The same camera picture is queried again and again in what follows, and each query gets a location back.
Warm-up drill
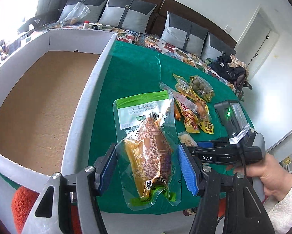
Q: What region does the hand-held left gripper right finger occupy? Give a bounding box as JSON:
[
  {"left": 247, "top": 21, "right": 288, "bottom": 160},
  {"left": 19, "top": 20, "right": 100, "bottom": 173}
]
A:
[{"left": 178, "top": 143, "right": 276, "bottom": 234}]

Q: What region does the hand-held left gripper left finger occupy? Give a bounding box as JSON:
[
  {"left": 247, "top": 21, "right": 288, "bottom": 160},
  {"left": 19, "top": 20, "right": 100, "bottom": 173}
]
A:
[{"left": 21, "top": 143, "right": 117, "bottom": 234}]

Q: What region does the small cream snack packet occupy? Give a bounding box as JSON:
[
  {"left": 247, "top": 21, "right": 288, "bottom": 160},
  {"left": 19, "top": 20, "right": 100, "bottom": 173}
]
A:
[{"left": 178, "top": 131, "right": 198, "bottom": 148}]

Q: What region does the clear chicken leg packet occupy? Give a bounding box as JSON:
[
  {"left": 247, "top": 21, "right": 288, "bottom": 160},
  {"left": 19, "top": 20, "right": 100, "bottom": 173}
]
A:
[{"left": 112, "top": 90, "right": 183, "bottom": 211}]

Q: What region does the white cardboard box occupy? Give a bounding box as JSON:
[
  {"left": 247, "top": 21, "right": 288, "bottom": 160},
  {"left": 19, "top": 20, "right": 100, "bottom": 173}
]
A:
[{"left": 0, "top": 28, "right": 118, "bottom": 215}]

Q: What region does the person's right forearm white sleeve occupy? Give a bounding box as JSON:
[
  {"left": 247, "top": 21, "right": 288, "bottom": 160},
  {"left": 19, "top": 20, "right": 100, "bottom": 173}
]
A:
[{"left": 263, "top": 172, "right": 292, "bottom": 234}]

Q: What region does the person's right hand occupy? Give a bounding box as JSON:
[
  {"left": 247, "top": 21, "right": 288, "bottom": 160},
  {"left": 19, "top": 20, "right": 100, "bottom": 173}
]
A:
[{"left": 234, "top": 155, "right": 292, "bottom": 201}]

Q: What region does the yellow cartoon snack packet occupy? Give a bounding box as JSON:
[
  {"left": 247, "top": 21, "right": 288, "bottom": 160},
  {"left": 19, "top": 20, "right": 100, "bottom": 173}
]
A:
[{"left": 197, "top": 101, "right": 215, "bottom": 134}]

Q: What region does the yellow red cartoon packet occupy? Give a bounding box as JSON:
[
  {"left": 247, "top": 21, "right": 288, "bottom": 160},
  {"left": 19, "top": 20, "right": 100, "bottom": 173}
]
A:
[{"left": 181, "top": 102, "right": 201, "bottom": 133}]

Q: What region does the green olive packet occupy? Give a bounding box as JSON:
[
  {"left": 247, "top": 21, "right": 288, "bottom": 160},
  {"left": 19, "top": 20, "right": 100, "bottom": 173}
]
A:
[{"left": 190, "top": 75, "right": 214, "bottom": 102}]

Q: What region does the black bag pile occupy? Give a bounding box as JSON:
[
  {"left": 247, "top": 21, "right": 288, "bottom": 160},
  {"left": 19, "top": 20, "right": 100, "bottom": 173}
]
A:
[{"left": 211, "top": 55, "right": 252, "bottom": 90}]

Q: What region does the orange sausage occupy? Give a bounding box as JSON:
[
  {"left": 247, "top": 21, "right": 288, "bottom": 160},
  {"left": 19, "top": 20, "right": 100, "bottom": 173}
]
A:
[{"left": 174, "top": 101, "right": 182, "bottom": 121}]

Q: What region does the long clear red-striped packet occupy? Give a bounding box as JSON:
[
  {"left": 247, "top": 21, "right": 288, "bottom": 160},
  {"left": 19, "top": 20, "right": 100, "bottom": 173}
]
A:
[{"left": 159, "top": 81, "right": 198, "bottom": 113}]

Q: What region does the beige crumpled cloth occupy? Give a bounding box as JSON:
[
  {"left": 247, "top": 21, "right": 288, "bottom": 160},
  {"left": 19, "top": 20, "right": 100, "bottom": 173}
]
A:
[{"left": 228, "top": 54, "right": 247, "bottom": 69}]

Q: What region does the yellow clear snack packet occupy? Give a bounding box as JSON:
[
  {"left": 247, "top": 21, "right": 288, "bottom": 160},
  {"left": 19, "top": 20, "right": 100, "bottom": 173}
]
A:
[{"left": 173, "top": 74, "right": 196, "bottom": 100}]

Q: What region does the grey two-tone pillow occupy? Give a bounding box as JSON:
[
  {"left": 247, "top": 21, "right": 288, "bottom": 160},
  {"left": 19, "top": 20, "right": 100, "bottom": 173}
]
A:
[
  {"left": 59, "top": 0, "right": 110, "bottom": 26},
  {"left": 98, "top": 0, "right": 158, "bottom": 33},
  {"left": 161, "top": 11, "right": 209, "bottom": 56},
  {"left": 201, "top": 32, "right": 235, "bottom": 65}
]

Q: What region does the white door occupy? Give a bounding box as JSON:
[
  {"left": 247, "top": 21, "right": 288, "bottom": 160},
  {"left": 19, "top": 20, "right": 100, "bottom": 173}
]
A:
[{"left": 246, "top": 6, "right": 279, "bottom": 78}]

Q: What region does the orange knit cloth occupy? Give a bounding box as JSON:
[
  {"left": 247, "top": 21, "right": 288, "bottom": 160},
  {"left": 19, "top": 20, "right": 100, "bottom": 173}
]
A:
[{"left": 11, "top": 186, "right": 81, "bottom": 234}]

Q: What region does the green satin bed cloth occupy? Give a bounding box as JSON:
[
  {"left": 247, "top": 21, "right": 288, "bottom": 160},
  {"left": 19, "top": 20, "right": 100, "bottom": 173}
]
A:
[{"left": 89, "top": 40, "right": 255, "bottom": 212}]

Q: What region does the brown headboard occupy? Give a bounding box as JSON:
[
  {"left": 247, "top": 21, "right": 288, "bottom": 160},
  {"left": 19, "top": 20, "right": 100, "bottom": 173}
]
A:
[{"left": 70, "top": 0, "right": 237, "bottom": 54}]

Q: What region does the clear plastic bag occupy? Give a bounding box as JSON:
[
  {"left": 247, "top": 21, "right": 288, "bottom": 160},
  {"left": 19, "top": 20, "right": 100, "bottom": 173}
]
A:
[{"left": 59, "top": 2, "right": 91, "bottom": 26}]

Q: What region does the black cable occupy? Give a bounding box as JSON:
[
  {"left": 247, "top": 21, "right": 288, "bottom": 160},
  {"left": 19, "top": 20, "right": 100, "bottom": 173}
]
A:
[{"left": 237, "top": 141, "right": 248, "bottom": 176}]

